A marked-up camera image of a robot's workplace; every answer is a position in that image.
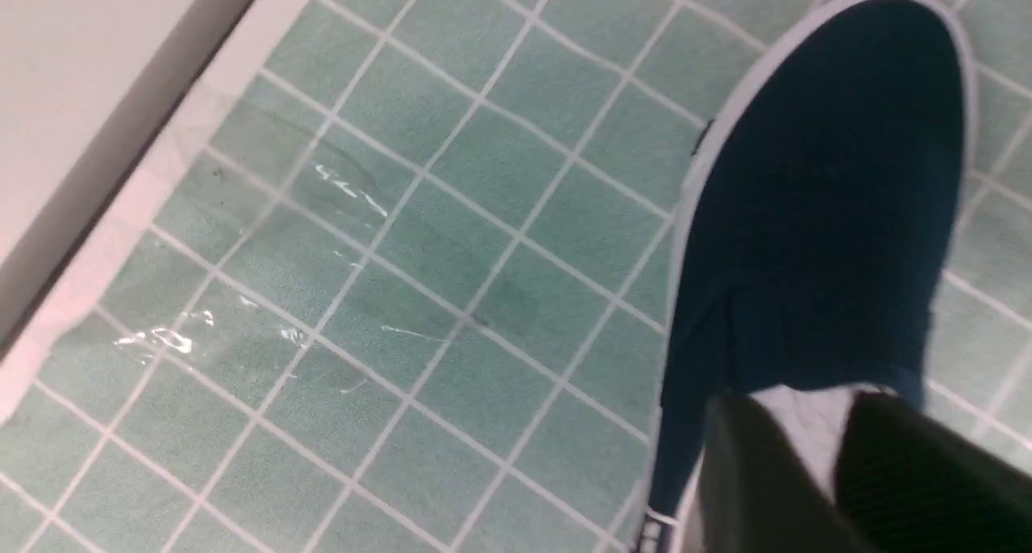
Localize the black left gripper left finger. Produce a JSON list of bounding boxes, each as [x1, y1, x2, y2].
[[697, 394, 875, 552]]

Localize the green checkered floor mat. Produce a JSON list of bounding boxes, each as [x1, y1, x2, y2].
[[2, 0, 1030, 552]]

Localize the navy slip-on shoe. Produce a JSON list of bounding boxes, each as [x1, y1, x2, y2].
[[630, 0, 977, 552]]

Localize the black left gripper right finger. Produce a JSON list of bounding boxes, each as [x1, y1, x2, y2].
[[835, 393, 1031, 552]]

